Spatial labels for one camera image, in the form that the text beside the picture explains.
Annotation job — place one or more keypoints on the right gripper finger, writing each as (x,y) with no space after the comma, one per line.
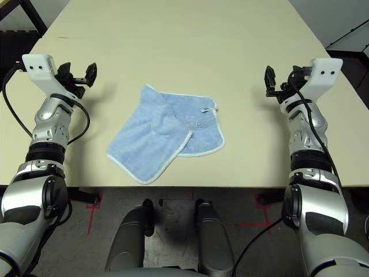
(301,71)
(270,79)

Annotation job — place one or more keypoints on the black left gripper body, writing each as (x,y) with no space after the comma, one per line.
(72,85)

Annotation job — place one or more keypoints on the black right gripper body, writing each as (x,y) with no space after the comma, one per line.
(289,89)

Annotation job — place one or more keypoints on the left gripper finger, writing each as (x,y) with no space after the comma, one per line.
(65,70)
(91,73)

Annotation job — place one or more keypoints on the light blue terry towel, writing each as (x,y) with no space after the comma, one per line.
(144,138)

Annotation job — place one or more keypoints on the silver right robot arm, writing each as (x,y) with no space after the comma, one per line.
(305,130)

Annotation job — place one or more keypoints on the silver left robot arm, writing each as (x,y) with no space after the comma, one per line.
(49,124)

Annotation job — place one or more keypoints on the black floor mat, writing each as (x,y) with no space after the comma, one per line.
(354,72)

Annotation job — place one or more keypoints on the black foam puzzle mat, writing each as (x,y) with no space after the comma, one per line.
(14,46)

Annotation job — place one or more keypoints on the black table foot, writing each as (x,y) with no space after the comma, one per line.
(86,196)

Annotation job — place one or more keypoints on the red floor tape mark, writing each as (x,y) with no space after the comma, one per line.
(266,213)
(91,213)

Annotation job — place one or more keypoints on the grey robot right leg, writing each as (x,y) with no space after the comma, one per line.
(213,236)

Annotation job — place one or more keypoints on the pale grey robot waist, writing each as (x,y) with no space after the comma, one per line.
(150,273)

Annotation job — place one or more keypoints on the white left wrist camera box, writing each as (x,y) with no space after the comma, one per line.
(37,67)

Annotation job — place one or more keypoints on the black metal frame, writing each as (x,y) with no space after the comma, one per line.
(34,14)

